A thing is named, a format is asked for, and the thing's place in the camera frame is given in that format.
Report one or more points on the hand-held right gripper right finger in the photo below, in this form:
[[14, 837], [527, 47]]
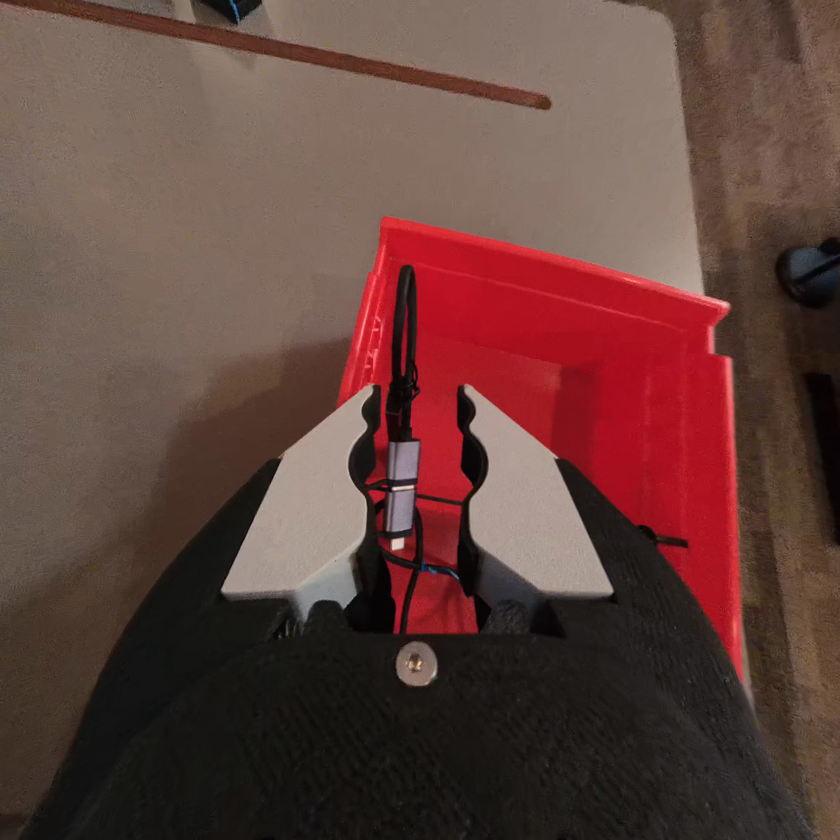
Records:
[[531, 525]]

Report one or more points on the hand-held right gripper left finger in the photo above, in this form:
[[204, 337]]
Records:
[[295, 525]]

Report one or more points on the red plastic bin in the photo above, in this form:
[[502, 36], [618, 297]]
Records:
[[558, 341]]

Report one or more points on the blue grey shoe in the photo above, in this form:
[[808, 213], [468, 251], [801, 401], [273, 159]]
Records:
[[810, 272]]

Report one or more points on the black object with blue stripe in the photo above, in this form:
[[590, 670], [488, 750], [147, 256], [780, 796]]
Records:
[[226, 10]]

